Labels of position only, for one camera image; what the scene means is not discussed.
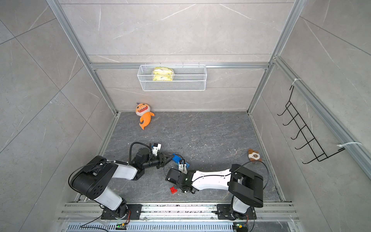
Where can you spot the black wire hook rack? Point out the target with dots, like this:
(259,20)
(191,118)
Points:
(303,131)

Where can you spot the dark blue 2x4 lego brick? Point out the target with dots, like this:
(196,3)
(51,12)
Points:
(178,160)

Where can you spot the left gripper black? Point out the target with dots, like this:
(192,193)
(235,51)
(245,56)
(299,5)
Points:
(162,160)

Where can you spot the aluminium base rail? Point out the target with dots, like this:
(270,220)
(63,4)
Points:
(272,211)

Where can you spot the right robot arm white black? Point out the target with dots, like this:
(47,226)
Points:
(246,186)

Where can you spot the white wire mesh basket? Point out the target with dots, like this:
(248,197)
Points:
(186,78)

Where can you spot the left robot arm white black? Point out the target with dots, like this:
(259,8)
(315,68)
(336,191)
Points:
(93,178)

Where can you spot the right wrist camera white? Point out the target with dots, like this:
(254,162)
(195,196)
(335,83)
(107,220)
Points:
(182,166)

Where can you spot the brown white plush toy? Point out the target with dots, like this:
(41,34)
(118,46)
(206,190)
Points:
(254,155)

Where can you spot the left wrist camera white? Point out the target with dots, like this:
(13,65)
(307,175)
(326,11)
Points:
(156,148)

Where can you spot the red 2x2 lego brick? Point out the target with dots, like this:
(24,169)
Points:
(173,190)

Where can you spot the orange shark plush toy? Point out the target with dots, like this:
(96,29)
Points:
(143,110)

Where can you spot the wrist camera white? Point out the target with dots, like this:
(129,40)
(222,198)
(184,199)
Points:
(156,148)
(182,166)

